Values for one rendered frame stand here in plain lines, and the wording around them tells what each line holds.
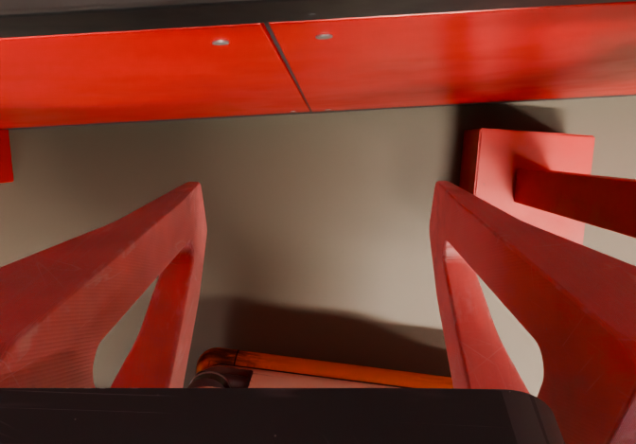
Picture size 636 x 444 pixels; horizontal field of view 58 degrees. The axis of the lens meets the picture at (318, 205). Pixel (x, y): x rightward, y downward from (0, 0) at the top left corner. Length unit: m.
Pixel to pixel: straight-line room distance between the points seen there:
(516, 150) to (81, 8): 0.87
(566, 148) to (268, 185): 0.55
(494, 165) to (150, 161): 0.65
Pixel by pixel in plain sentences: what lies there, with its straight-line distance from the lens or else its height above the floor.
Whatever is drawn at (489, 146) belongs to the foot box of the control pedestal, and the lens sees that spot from 1.05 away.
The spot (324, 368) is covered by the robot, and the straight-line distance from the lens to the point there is 1.10.
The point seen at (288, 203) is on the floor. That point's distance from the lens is 1.14.
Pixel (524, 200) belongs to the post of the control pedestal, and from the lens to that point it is 1.01.
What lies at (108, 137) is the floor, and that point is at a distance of 1.21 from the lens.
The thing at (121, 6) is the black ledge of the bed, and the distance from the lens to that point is 0.28.
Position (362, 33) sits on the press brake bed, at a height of 0.79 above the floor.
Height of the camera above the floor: 1.13
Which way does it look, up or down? 84 degrees down
